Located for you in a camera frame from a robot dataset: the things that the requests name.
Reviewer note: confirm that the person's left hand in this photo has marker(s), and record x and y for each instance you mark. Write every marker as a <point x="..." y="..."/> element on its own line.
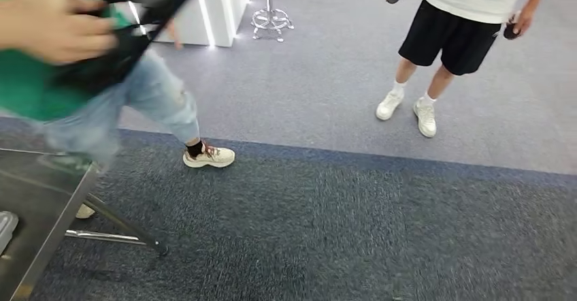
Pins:
<point x="524" y="19"/>

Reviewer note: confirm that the person's hand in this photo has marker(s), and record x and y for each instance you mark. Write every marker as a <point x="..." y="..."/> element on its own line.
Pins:
<point x="49" y="28"/>
<point x="173" y="33"/>

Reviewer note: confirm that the black plastic perforated panel part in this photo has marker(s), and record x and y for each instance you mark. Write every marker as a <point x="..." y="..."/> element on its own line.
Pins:
<point x="117" y="51"/>

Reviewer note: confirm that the stainless steel workbench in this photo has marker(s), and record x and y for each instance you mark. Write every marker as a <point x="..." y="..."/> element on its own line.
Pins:
<point x="27" y="190"/>

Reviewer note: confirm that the white lit display counter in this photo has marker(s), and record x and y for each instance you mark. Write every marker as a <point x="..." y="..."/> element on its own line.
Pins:
<point x="221" y="5"/>

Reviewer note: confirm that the person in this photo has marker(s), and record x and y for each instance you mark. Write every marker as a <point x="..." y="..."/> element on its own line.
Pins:
<point x="27" y="91"/>
<point x="450" y="37"/>

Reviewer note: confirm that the chrome stool base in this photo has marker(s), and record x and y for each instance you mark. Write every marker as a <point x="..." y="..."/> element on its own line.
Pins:
<point x="270" y="19"/>

